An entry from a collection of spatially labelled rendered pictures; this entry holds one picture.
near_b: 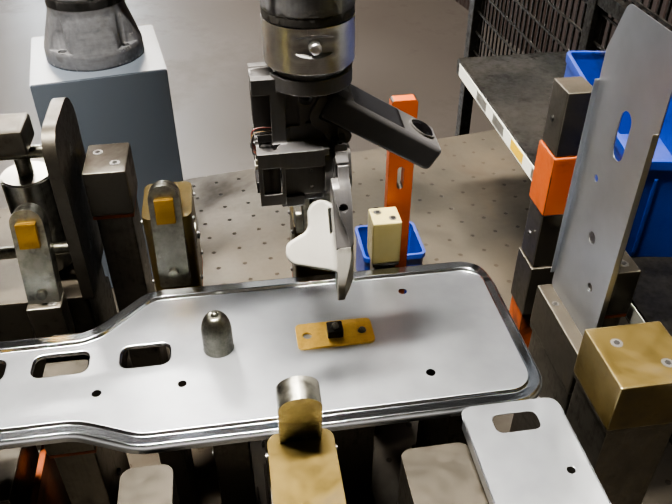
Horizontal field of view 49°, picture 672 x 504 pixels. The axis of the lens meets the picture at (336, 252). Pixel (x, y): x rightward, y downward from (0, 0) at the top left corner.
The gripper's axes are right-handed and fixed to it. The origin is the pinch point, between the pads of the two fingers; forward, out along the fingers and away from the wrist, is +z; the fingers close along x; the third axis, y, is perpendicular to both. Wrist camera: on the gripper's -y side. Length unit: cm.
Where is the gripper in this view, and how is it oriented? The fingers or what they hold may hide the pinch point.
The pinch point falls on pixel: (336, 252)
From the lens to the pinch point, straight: 73.0
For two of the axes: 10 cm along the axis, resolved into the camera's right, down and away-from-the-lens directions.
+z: 0.1, 7.9, 6.1
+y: -9.9, 1.0, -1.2
